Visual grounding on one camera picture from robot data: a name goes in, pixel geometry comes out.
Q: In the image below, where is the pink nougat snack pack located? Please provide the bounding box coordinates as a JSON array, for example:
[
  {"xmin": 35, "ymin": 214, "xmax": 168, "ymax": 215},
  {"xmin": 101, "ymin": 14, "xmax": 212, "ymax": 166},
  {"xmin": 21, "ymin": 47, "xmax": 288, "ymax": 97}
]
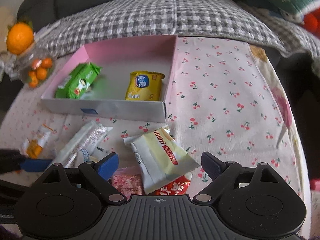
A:
[{"xmin": 111, "ymin": 174, "xmax": 144, "ymax": 199}]

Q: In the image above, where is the white blue bread pack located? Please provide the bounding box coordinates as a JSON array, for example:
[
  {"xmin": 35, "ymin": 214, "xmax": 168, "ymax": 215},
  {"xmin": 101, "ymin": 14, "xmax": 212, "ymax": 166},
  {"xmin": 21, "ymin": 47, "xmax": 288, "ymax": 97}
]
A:
[{"xmin": 74, "ymin": 148, "xmax": 108, "ymax": 167}]

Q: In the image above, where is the grey checkered blanket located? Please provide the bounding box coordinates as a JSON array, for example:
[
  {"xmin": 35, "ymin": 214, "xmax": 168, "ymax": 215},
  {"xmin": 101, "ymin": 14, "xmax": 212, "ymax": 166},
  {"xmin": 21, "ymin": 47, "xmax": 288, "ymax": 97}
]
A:
[{"xmin": 36, "ymin": 0, "xmax": 319, "ymax": 74}]

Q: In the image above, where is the red candy pack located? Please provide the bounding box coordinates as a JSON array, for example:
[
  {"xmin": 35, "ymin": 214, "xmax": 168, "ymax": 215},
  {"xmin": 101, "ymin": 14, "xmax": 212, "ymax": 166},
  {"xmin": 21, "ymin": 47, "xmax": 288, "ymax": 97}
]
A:
[{"xmin": 151, "ymin": 173, "xmax": 193, "ymax": 196}]

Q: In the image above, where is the pink and white box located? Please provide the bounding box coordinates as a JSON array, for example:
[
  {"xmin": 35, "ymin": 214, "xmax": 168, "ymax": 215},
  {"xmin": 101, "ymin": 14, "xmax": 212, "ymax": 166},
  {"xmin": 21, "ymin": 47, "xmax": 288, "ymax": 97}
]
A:
[{"xmin": 41, "ymin": 35, "xmax": 177, "ymax": 123}]

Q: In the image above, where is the silver long snack pack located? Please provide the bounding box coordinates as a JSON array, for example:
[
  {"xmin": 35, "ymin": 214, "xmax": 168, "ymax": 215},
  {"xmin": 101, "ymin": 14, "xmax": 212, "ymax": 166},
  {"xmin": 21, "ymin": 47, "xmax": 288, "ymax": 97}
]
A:
[{"xmin": 51, "ymin": 120, "xmax": 113, "ymax": 168}]

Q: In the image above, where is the cream red label pack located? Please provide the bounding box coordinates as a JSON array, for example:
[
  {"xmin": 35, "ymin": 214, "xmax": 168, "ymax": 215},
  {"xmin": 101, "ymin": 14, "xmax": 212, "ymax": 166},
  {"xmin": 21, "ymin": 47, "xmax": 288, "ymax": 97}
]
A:
[{"xmin": 124, "ymin": 125, "xmax": 200, "ymax": 194}]

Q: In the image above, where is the large orange fruit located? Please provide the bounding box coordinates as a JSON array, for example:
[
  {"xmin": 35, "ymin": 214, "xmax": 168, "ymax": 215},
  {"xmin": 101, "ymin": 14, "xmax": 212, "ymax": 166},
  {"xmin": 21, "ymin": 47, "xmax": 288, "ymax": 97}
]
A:
[{"xmin": 7, "ymin": 22, "xmax": 34, "ymax": 55}]

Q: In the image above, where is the yellow orange biscuit pack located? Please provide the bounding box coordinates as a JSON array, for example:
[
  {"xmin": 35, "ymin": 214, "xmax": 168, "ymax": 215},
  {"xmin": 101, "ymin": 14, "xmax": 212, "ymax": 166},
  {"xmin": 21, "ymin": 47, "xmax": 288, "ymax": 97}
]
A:
[{"xmin": 21, "ymin": 125, "xmax": 53, "ymax": 159}]

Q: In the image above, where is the orange plush toy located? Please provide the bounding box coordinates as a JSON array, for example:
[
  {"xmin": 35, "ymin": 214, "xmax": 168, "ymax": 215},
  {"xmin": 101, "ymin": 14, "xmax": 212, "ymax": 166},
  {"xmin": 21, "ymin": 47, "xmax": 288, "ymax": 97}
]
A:
[{"xmin": 302, "ymin": 8, "xmax": 320, "ymax": 38}]

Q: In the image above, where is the cherry print tablecloth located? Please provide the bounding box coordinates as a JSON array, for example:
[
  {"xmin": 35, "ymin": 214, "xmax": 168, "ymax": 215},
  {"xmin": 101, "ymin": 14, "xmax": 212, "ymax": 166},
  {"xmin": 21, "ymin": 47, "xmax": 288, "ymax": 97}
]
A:
[{"xmin": 1, "ymin": 37, "xmax": 311, "ymax": 238}]

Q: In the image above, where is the glass jar with tangerines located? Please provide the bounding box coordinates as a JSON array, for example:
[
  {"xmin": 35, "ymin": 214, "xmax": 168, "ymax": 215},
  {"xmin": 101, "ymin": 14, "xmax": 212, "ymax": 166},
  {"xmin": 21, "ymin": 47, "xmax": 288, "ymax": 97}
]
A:
[{"xmin": 14, "ymin": 43, "xmax": 56, "ymax": 89}]

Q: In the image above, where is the green snack pack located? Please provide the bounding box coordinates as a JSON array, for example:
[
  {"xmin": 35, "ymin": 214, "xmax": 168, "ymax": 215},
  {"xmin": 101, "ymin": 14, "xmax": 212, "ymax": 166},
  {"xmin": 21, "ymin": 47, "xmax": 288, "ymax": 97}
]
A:
[{"xmin": 55, "ymin": 62, "xmax": 101, "ymax": 99}]

